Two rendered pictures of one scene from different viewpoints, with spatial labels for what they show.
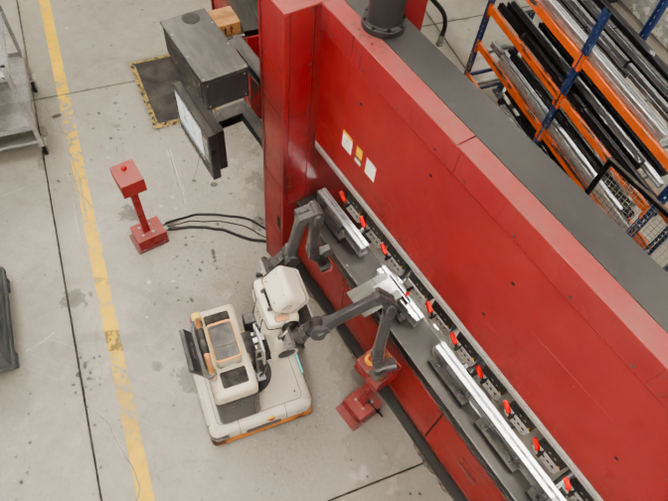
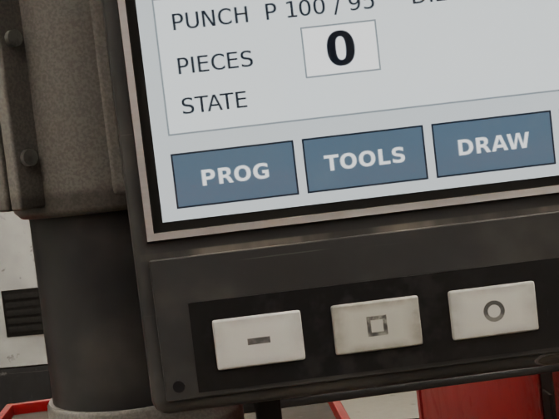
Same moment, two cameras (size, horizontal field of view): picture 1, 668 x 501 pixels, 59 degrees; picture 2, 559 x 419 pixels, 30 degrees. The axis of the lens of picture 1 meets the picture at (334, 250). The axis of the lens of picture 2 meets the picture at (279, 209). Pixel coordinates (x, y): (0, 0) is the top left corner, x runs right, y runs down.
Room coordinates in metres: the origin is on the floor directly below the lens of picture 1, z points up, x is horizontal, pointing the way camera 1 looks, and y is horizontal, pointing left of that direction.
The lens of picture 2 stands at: (2.07, 1.33, 1.35)
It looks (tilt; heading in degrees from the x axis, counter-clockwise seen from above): 3 degrees down; 306
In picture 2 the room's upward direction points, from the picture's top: 7 degrees counter-clockwise
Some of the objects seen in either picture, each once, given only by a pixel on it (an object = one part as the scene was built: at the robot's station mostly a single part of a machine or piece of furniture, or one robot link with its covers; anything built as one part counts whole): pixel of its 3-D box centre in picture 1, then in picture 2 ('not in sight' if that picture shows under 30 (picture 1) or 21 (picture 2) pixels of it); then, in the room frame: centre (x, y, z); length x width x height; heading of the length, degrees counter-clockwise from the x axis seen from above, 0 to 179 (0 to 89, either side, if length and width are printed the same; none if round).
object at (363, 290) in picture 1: (374, 294); not in sight; (1.58, -0.26, 1.00); 0.26 x 0.18 x 0.01; 130
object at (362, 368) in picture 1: (377, 367); not in sight; (1.25, -0.34, 0.75); 0.20 x 0.16 x 0.18; 46
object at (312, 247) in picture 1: (313, 233); not in sight; (1.67, 0.11, 1.40); 0.11 x 0.06 x 0.43; 28
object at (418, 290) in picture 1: (422, 284); not in sight; (1.54, -0.49, 1.26); 0.15 x 0.09 x 0.17; 40
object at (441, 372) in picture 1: (447, 381); not in sight; (1.18, -0.72, 0.89); 0.30 x 0.05 x 0.03; 40
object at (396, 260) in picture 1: (400, 255); not in sight; (1.70, -0.36, 1.26); 0.15 x 0.09 x 0.17; 40
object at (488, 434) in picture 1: (496, 444); not in sight; (0.87, -0.98, 0.89); 0.30 x 0.05 x 0.03; 40
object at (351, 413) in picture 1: (359, 406); not in sight; (1.23, -0.32, 0.06); 0.25 x 0.20 x 0.12; 136
